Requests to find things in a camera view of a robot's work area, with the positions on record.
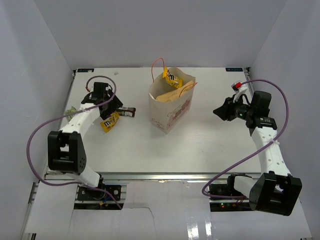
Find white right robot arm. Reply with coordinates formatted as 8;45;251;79
213;91;302;216

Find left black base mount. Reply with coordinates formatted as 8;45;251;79
74;184;123;210

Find left green snack packet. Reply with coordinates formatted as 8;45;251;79
64;106;77;119

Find left blue table label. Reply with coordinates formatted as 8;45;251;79
76;68;95;73

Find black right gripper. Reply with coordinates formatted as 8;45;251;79
213;94;255;122

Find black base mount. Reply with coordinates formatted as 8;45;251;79
205;183;251;213
74;184;123;210

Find blue table label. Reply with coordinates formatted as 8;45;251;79
225;67;243;72
76;68;95;73

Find large brown chips bag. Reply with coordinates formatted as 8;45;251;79
155;81;197;103

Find cream paper bag orange handles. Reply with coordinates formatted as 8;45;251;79
148;63;196;134

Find aluminium table edge rail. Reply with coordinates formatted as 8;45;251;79
43;172;261;181

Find brown chocolate bar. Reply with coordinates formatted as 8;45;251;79
116;107;136;118

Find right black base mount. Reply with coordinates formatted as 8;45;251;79
205;183;251;213

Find yellow snack packet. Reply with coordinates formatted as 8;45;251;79
162;67;183;89
100;112;120;133

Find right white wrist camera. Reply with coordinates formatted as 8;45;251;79
231;82;248;103

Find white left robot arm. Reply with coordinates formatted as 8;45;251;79
47;82;123;200

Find right blue table label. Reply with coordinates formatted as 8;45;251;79
225;67;243;72

